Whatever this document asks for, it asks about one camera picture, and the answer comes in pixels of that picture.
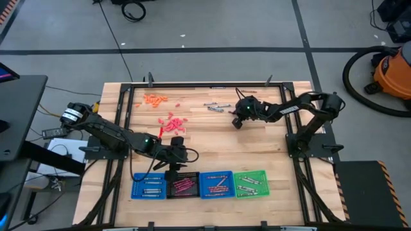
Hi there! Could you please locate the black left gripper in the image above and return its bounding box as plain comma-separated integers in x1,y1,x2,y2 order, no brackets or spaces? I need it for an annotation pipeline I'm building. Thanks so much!
153,144,189,182

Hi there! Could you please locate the blue plastic basket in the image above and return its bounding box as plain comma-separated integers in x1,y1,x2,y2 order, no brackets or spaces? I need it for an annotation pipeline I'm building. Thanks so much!
130,172,168,200
199,170,237,200

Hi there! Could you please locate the black plastic basket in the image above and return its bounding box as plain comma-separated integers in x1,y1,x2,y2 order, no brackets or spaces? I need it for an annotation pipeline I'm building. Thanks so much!
166,171,200,200

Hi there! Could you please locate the green plastic basket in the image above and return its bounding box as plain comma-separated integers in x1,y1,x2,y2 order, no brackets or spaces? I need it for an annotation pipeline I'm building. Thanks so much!
233,169,271,199

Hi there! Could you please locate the orange shop vacuum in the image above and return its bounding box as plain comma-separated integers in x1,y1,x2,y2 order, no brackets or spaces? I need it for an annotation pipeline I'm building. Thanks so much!
364,41,411,110
342,45,411,118

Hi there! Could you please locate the white paper sheet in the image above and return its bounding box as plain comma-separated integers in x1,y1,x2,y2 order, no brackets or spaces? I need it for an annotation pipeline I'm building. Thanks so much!
37,137,88,177

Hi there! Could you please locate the bunch of keys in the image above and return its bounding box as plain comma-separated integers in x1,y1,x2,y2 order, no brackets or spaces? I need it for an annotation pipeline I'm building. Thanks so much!
48,178,64,193

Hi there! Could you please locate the black power adapter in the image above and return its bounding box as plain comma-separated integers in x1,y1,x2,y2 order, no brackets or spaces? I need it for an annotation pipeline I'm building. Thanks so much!
41,127,72,140

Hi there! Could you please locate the black mat hazard stripe edge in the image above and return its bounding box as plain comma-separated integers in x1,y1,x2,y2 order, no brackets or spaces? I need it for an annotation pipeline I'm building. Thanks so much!
333,160,410,228

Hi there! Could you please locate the black desk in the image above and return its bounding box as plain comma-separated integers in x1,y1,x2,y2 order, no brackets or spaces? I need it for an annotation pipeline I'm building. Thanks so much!
0,75,87,231

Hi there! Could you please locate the black equipment case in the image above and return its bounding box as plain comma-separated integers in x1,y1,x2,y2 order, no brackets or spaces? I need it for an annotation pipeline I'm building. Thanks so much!
369,0,411,44

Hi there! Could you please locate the computer monitor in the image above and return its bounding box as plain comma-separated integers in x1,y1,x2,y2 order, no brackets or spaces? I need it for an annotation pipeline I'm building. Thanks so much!
0,62,21,83

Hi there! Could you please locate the hazard striped floor mat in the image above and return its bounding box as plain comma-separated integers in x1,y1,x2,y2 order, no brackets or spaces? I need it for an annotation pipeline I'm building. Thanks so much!
0,0,21,26

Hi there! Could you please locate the black left camera cable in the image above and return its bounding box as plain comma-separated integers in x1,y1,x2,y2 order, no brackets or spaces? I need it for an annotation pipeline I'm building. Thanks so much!
128,146,200,183

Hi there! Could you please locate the black aluminium table frame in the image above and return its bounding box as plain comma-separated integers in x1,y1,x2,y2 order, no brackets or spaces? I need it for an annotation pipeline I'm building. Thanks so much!
76,81,346,231

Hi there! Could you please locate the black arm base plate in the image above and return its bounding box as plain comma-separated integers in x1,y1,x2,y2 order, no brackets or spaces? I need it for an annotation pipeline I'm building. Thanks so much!
285,132,344,158
79,134,130,160

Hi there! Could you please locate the long black floor cable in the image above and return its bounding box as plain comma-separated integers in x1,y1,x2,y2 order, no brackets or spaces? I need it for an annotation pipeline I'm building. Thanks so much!
92,0,134,83

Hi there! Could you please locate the coiled black cable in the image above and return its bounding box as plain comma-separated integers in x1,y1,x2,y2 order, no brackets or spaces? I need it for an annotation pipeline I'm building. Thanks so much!
121,0,147,22

